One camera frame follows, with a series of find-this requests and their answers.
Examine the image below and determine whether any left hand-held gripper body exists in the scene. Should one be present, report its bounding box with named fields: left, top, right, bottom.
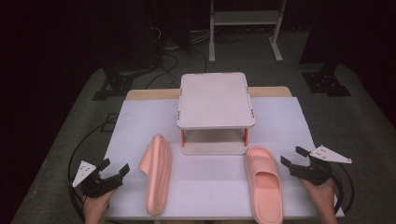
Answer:
left=72, top=160, right=124, bottom=199

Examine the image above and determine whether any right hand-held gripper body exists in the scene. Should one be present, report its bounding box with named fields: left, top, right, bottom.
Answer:
left=290, top=145, right=353, bottom=187

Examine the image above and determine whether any pink slipper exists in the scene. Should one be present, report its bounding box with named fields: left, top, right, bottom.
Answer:
left=137, top=133, right=173, bottom=217
left=243, top=145, right=284, bottom=224

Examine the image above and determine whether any white shoe rack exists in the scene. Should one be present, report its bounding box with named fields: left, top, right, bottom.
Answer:
left=177, top=72, right=256, bottom=157

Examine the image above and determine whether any person's right hand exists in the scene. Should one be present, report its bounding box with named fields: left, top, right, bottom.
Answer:
left=300, top=179, right=337, bottom=216

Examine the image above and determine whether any person's left hand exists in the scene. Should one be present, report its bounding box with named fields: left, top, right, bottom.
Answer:
left=83, top=189, right=116, bottom=224

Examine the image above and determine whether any wooden table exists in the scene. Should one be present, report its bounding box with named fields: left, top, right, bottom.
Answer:
left=125, top=86, right=293, bottom=101

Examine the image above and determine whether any white table mat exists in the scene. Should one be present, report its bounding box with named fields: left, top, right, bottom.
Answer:
left=102, top=96, right=345, bottom=220

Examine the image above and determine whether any white metal stand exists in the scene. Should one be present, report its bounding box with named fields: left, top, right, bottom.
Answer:
left=208, top=0, right=288, bottom=63

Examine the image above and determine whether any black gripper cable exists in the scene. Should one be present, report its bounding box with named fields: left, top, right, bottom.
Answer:
left=328, top=161, right=355, bottom=217
left=67, top=123, right=110, bottom=222

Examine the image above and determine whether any black stand with base plate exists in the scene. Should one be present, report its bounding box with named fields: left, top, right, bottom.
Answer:
left=300, top=62, right=352, bottom=97

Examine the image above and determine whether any bundle of floor cables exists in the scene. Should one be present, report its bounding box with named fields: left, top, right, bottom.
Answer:
left=144, top=26, right=209, bottom=90

